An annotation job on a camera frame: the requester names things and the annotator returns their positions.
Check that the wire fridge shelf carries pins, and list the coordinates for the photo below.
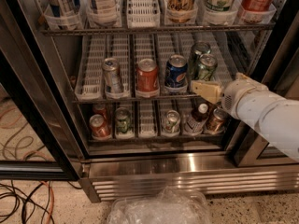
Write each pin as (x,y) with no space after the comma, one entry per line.
(134,138)
(159,30)
(133,99)

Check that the empty white tray top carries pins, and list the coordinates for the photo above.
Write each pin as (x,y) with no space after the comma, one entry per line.
(143,13)

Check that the top wire fridge shelf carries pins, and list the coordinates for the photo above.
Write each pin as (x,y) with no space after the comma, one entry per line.
(159,30)

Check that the silver soda can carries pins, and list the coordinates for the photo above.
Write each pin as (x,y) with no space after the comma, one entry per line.
(112,75)

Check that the empty white tray middle left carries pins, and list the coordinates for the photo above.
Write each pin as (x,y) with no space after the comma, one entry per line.
(89,80)

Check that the empty white tray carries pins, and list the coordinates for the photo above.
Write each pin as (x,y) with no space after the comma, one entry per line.
(143,13)
(146,120)
(89,80)
(226,70)

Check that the green soda can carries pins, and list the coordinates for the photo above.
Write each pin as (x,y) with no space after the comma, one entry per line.
(198,48)
(205,66)

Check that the blue pepsi can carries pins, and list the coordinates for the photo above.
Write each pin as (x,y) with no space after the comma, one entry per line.
(175,71)

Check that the gold brown top shelf can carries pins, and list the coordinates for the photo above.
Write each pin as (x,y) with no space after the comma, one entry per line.
(180,10)

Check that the bottom wire fridge shelf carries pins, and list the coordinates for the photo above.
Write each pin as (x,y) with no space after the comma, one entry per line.
(134,138)

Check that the red can shelf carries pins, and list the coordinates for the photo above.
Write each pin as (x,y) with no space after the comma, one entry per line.
(101,110)
(99,126)

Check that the front red can bottom shelf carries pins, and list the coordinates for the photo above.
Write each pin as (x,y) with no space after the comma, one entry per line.
(99,126)

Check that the rear red can bottom shelf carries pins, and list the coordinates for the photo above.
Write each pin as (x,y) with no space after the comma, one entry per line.
(101,110)

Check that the stainless steel display fridge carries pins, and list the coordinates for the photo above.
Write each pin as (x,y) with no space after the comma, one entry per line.
(238,162)

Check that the empty white tray middle right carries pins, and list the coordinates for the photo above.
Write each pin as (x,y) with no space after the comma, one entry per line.
(226,70)

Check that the middle wire fridge shelf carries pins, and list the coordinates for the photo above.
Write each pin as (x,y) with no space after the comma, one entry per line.
(133,99)

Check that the open glass fridge door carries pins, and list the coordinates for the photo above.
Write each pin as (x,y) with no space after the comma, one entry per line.
(36,140)

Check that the empty white tray bottom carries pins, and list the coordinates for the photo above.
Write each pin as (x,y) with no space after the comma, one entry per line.
(146,120)

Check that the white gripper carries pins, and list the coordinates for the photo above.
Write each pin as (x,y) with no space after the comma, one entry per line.
(242,94)

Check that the clear plastic bag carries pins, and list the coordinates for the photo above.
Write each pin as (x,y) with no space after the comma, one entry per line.
(169,206)

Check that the front brown can bottom shelf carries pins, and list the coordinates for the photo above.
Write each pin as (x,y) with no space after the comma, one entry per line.
(216,121)

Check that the orange soda can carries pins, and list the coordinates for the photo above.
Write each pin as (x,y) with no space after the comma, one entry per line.
(147,75)

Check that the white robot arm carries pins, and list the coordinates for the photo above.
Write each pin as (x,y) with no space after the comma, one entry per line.
(273,117)

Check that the white green can bottom shelf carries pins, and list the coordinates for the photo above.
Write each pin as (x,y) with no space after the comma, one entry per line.
(171,121)

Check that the brown bottle white cap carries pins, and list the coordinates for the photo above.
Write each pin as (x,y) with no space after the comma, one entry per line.
(197,119)

